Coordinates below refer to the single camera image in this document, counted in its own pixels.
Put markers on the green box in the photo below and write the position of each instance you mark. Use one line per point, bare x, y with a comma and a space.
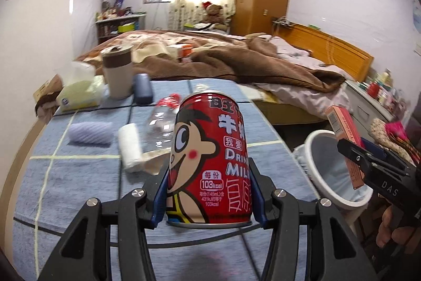
126, 27

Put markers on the red jar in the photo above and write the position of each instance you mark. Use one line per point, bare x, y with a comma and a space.
373, 89

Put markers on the white nightstand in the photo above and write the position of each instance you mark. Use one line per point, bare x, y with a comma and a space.
371, 106

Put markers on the pink floral cloth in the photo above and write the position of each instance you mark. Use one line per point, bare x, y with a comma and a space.
394, 133

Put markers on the cluttered shelf desk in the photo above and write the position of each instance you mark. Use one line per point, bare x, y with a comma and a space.
111, 27

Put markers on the white and orange box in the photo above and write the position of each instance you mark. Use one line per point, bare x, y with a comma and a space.
182, 52

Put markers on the red drink can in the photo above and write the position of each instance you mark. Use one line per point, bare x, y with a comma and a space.
210, 152

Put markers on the white waste bin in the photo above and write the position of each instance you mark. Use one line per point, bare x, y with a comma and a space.
325, 165

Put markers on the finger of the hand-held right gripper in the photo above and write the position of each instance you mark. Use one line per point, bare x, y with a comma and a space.
350, 152
375, 149

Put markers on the blue checked tablecloth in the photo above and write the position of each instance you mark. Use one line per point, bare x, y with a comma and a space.
82, 188

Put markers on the wooden bed headboard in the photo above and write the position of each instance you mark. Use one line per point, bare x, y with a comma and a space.
329, 47

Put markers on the beige cup with brown band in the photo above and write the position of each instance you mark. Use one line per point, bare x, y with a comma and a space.
116, 80

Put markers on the brown blanket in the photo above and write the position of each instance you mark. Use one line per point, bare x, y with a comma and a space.
230, 60

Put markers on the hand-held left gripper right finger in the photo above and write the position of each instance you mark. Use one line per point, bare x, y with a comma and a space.
258, 198

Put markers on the pale pink duvet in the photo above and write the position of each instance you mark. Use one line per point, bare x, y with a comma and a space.
296, 93

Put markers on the blue glasses case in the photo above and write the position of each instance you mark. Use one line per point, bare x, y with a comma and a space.
143, 90

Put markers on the purple fluffy cloth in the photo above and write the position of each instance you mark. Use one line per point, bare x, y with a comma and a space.
88, 134

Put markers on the white cloth bag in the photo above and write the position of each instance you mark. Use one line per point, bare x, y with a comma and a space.
151, 162

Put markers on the orange carton box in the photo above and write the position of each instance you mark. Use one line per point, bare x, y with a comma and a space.
345, 133

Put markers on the yellow tissue pack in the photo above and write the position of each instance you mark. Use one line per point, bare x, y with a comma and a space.
77, 93

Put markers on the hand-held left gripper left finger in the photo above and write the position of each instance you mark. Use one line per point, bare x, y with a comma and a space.
160, 198

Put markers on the brown teddy bear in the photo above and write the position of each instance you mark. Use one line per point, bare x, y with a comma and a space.
213, 12

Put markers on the person's right hand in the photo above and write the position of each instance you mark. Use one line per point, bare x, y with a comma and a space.
383, 228

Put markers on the clear plastic bottle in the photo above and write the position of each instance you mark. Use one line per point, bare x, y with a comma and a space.
158, 126

